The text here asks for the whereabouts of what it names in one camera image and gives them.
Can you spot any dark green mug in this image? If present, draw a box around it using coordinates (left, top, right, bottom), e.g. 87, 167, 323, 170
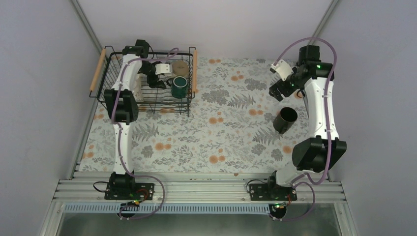
166, 76, 189, 99

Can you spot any patterned white mug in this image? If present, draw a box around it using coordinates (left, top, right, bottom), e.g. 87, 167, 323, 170
132, 74, 144, 102

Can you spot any beige mug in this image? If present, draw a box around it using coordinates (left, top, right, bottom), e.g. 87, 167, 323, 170
172, 60, 189, 78

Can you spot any matte black mug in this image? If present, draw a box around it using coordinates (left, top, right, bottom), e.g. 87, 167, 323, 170
273, 107, 298, 135

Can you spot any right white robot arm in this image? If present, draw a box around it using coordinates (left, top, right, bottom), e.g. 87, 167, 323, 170
266, 45, 347, 200

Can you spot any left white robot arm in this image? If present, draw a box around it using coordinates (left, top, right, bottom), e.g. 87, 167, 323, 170
104, 39, 166, 199

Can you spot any floral table mat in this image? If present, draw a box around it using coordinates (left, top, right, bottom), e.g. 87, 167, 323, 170
79, 58, 313, 173

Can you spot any black wire dish rack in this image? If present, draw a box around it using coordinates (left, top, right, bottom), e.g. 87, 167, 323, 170
89, 47, 197, 116

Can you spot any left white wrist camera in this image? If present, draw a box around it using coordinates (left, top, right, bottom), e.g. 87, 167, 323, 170
155, 63, 173, 76

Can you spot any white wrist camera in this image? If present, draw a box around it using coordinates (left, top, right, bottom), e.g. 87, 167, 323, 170
155, 63, 173, 76
270, 59, 294, 81

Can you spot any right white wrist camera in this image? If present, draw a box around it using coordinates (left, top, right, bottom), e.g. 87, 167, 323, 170
270, 59, 294, 81

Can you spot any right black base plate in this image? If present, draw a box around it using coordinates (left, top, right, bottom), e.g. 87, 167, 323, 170
249, 183, 298, 201

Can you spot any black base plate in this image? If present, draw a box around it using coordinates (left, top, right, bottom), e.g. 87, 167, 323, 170
104, 183, 155, 201
249, 183, 298, 201

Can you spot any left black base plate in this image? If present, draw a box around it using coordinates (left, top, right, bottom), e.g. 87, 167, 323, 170
104, 183, 155, 201

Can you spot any aluminium rail frame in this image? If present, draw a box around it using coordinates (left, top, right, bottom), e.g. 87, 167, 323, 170
53, 172, 346, 214

